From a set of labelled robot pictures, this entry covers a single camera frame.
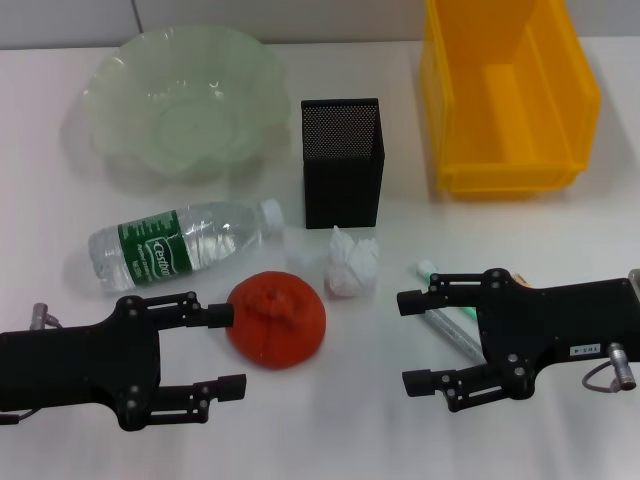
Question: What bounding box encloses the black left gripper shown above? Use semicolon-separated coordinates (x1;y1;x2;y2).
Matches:
0;291;248;432

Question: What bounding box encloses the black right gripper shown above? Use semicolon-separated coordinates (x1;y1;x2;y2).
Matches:
397;267;640;414

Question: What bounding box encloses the mint green utility knife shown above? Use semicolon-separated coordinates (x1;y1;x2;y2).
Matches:
413;258;481;324

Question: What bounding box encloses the red-orange orange fruit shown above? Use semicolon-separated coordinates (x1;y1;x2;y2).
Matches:
227;269;327;370

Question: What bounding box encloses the clear green-label water bottle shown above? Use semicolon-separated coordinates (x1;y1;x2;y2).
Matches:
87;198;285;294

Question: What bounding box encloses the white paper ball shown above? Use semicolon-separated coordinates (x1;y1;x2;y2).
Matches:
322;225;380;300

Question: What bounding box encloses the grey marker pen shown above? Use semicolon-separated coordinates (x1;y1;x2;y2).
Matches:
424;305;487;365

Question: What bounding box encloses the black mesh pen holder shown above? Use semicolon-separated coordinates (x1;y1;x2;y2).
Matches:
300;97;386;230

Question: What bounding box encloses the pale green glass fruit plate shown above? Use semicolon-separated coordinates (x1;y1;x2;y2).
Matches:
82;27;294;184

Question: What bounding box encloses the yellow plastic bin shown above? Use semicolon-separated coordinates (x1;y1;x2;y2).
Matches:
419;0;601;201

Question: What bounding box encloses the left gripper grey cable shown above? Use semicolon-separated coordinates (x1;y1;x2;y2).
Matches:
0;302;69;426

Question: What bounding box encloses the gripper grey cable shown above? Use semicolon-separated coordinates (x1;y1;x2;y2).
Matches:
581;342;640;394
0;302;69;426

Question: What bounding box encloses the right gripper grey cable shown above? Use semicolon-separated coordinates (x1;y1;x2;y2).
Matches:
581;342;640;394

